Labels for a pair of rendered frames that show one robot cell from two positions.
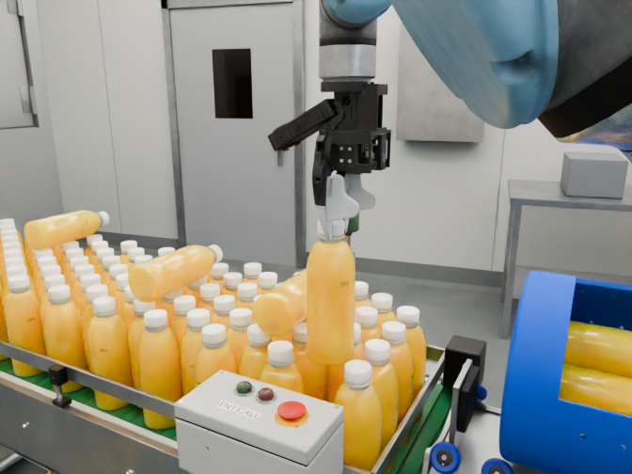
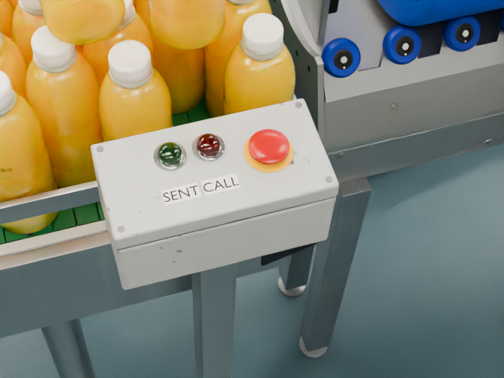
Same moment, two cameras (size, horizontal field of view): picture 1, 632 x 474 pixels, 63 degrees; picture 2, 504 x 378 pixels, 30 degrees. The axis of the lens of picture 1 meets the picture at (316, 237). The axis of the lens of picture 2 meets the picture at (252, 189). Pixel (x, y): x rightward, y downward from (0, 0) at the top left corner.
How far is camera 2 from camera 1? 0.55 m
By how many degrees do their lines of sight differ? 55
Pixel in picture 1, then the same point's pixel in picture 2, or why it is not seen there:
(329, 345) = (212, 20)
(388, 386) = not seen: hidden behind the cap
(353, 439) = not seen: hidden behind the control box
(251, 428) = (250, 201)
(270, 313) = (82, 15)
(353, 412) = (277, 87)
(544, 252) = not seen: outside the picture
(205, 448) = (175, 253)
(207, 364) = (12, 139)
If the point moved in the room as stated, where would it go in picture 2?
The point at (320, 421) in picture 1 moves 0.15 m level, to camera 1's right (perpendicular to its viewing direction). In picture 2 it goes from (305, 137) to (412, 49)
